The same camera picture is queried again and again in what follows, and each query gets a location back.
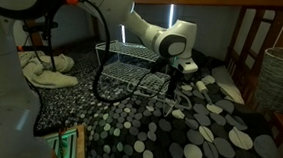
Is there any white wire shelf rack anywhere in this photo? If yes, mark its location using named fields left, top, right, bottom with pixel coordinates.
left=91, top=39, right=175, bottom=99

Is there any white lint roller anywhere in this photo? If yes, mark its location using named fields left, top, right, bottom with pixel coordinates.
left=194, top=80, right=215, bottom=105

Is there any grey wicker laundry basket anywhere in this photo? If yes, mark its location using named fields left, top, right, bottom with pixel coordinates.
left=252, top=46, right=283, bottom=117

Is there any wooden bunk bed frame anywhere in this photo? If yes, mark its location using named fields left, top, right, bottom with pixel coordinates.
left=123, top=0, right=283, bottom=110

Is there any beige crumpled towel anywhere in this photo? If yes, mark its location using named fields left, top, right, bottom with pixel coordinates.
left=15, top=49, right=81, bottom=92

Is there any dark speckled bed sheet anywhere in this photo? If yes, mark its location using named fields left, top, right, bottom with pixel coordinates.
left=31, top=43, right=157, bottom=146

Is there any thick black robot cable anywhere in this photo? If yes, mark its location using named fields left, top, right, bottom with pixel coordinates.
left=69, top=0, right=176, bottom=108

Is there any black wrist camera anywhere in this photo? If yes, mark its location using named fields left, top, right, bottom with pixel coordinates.
left=150, top=58, right=169, bottom=75

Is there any white plastic hanger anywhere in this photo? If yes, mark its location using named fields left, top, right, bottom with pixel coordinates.
left=160, top=88, right=195, bottom=121

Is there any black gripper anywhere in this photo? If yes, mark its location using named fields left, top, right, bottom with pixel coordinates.
left=164, top=64, right=184, bottom=101

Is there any black grey spotted duvet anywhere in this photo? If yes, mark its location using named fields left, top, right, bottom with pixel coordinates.
left=84, top=41, right=283, bottom=158

